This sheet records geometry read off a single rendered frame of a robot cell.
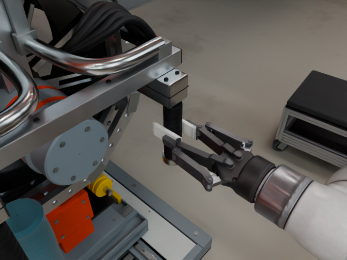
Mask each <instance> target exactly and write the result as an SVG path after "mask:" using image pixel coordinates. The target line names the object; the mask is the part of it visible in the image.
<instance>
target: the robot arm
mask: <svg viewBox="0 0 347 260"><path fill-rule="evenodd" d="M152 130H153V134H154V135H155V136H157V137H158V138H160V139H162V141H163V144H164V145H166V146H167V147H169V148H171V149H172V161H173V162H174V163H176V164H177V165H178V166H180V167H181V168H182V169H183V170H185V171H186V172H187V173H189V174H190V175H191V176H193V177H194V178H195V179H196V180H198V181H199V182H201V183H202V185H203V187H204V188H205V190H206V191H208V192H210V191H212V188H213V187H215V186H217V185H220V184H221V185H223V186H227V187H230V188H232V189H233V190H234V192H235V193H236V194H238V195H239V196H241V197H242V198H243V199H245V200H246V201H248V202H250V203H254V209H255V211H256V212H257V213H259V214H260V215H262V216H263V217H265V218H266V219H268V220H269V221H271V222H272V223H274V224H275V225H277V226H278V227H279V228H280V229H283V230H284V231H286V232H287V233H288V234H290V235H291V236H292V237H293V238H294V239H295V240H296V242H297V243H298V244H299V245H300V246H301V247H303V248H304V249H305V250H306V251H308V252H309V253H310V254H312V255H313V256H314V257H316V258H317V259H319V260H347V166H345V167H343V168H341V169H339V170H338V171H337V172H335V173H334V174H333V175H332V176H331V177H330V178H329V179H328V180H327V181H326V182H325V184H324V185H323V184H320V183H318V182H316V181H314V180H312V179H311V178H309V177H307V176H304V175H303V174H301V173H299V172H297V171H295V170H293V169H292V168H290V167H288V166H286V165H284V164H282V165H279V166H277V167H276V166H275V164H274V163H272V162H270V161H268V160H267V159H265V158H263V157H261V156H259V155H256V156H254V155H253V154H252V152H251V150H252V147H253V140H251V139H247V138H242V137H240V136H238V135H236V134H233V133H231V132H229V131H227V130H225V129H223V128H221V127H219V126H217V125H215V124H213V123H210V122H206V123H205V125H203V126H202V125H197V124H195V123H193V122H192V121H190V120H187V119H186V120H184V119H182V133H184V134H185V135H187V136H189V137H190V138H192V139H194V138H195V135H196V140H198V139H199V140H200V141H202V142H203V143H204V144H205V145H207V146H208V147H209V148H210V149H211V150H213V151H214V152H215V153H216V154H217V155H216V154H214V153H213V154H209V153H207V152H205V151H202V150H200V149H198V148H195V147H193V146H191V145H188V144H186V143H184V142H182V137H180V136H178V135H177V134H175V133H173V132H172V131H170V130H168V129H166V128H165V127H163V126H161V125H160V124H158V123H156V122H153V123H152ZM211 130H212V131H211ZM202 166H204V167H206V168H207V169H208V170H209V171H211V172H212V173H209V172H208V171H207V170H206V169H205V168H204V167H202ZM213 173H215V174H216V176H214V175H213Z"/></svg>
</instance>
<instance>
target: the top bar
mask: <svg viewBox="0 0 347 260"><path fill-rule="evenodd" d="M181 63H182V49H180V48H178V47H176V46H173V45H172V54H171V55H170V56H168V57H166V58H164V59H162V60H161V61H158V60H156V59H154V58H150V59H148V60H146V61H144V62H142V63H140V64H138V65H137V66H135V67H133V68H130V69H128V70H125V71H123V72H120V73H116V74H112V75H109V76H107V77H105V78H103V79H101V80H99V81H98V82H96V83H94V84H92V85H90V86H88V87H86V88H84V89H82V90H80V91H78V92H76V93H74V94H73V95H71V96H69V97H67V98H65V99H63V100H61V101H59V102H57V103H55V104H53V105H51V106H49V107H48V108H46V109H44V110H42V111H40V112H38V113H36V114H34V115H32V116H30V117H29V118H28V119H27V120H26V121H25V122H24V123H23V124H21V125H20V126H19V127H17V128H16V129H14V130H13V131H11V132H10V133H8V134H6V135H4V136H3V137H1V138H0V170H1V169H3V168H5V167H6V166H8V165H10V164H12V163H13V162H15V161H17V160H18V159H20V158H22V157H24V156H25V155H27V154H29V153H30V152H32V151H34V150H35V149H37V148H39V147H41V146H42V145H44V144H46V143H48V142H49V141H51V140H53V139H54V138H56V137H58V136H59V135H61V134H63V133H65V132H66V131H68V130H70V129H71V128H73V127H75V126H77V125H78V124H80V123H82V122H83V121H85V120H87V119H89V118H90V117H92V116H94V115H95V114H97V113H99V112H100V111H102V110H104V109H106V108H107V107H109V106H110V105H112V104H114V103H116V102H117V101H119V100H121V99H122V98H124V97H126V96H128V95H129V94H131V93H133V92H134V91H136V90H138V89H139V88H141V87H143V86H145V85H146V84H148V83H150V82H152V81H153V80H155V79H157V78H158V77H160V76H162V75H163V74H165V73H167V72H169V71H170V70H172V69H174V68H175V67H177V66H179V65H180V64H181Z"/></svg>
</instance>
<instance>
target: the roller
mask: <svg viewBox="0 0 347 260"><path fill-rule="evenodd" d="M112 184H113V182H112V180H110V179H109V178H108V177H107V176H105V175H104V174H103V173H102V174H101V176H100V177H98V178H97V179H96V180H95V181H94V182H93V183H90V184H89V185H87V186H86V187H88V189H90V190H91V191H92V192H93V193H94V194H95V195H96V196H98V197H102V196H105V195H106V194H107V195H108V196H111V195H112V194H113V191H112V190H111V188H112Z"/></svg>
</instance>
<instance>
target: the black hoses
mask: <svg viewBox="0 0 347 260"><path fill-rule="evenodd" d="M123 26H124V28H122V27H123ZM121 28H122V29H121ZM118 30H120V36H121V39H123V40H125V41H127V42H129V43H131V44H134V45H136V46H138V45H140V44H142V43H144V42H146V41H148V40H150V39H153V38H155V37H157V36H156V34H155V32H154V31H153V30H152V28H151V27H150V26H149V25H148V24H147V23H146V22H145V21H144V20H143V19H142V18H140V17H138V16H136V15H132V14H130V13H129V12H128V11H127V10H126V9H125V8H124V7H122V6H121V5H120V4H118V3H114V2H107V1H98V2H95V3H93V4H92V5H91V6H89V7H88V9H87V10H86V11H85V12H84V14H83V15H82V17H81V19H80V21H79V22H78V24H77V26H76V28H75V30H74V32H73V34H72V36H71V39H70V40H69V41H68V42H67V43H66V44H65V45H64V46H62V47H60V48H59V49H61V50H63V51H65V52H68V53H71V54H74V55H78V56H81V57H86V58H88V55H87V54H85V53H84V52H86V51H88V50H90V49H91V48H93V47H95V46H96V45H98V44H100V43H101V42H103V41H105V40H106V39H108V38H109V37H111V36H112V35H113V34H115V33H116V32H117V31H118Z"/></svg>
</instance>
